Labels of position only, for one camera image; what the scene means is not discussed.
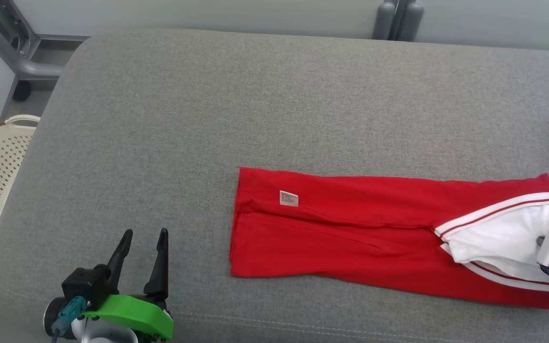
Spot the black caster wheel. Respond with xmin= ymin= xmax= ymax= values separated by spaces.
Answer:
xmin=12 ymin=81 xmax=32 ymax=102

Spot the grey metal post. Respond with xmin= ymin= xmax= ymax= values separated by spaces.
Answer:
xmin=397 ymin=0 xmax=426 ymax=43
xmin=372 ymin=0 xmax=400 ymax=41

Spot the red white shirt dark print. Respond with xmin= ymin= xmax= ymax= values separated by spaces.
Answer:
xmin=229 ymin=166 xmax=549 ymax=312

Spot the teal left cable connector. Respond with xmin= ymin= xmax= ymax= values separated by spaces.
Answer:
xmin=51 ymin=295 xmax=87 ymax=335

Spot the grey metal frame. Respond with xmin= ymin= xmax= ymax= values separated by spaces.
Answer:
xmin=0 ymin=0 xmax=90 ymax=120

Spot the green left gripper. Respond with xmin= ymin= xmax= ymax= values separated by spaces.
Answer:
xmin=83 ymin=228 xmax=175 ymax=342

